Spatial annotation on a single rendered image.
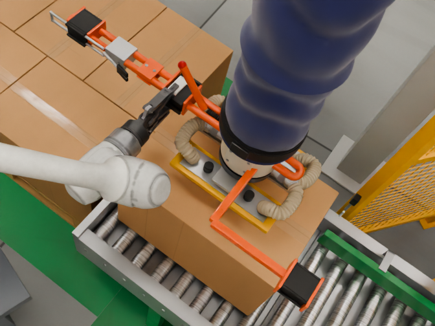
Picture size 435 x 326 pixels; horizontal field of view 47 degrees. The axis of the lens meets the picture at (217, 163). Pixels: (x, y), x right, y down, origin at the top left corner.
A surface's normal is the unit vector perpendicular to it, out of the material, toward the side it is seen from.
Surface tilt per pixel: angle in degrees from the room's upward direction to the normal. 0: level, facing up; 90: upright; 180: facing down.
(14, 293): 0
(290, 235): 0
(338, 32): 107
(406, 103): 90
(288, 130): 75
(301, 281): 0
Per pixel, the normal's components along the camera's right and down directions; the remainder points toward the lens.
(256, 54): -0.65, 0.24
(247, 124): -0.70, 0.43
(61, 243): 0.16, -0.46
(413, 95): -0.57, 0.68
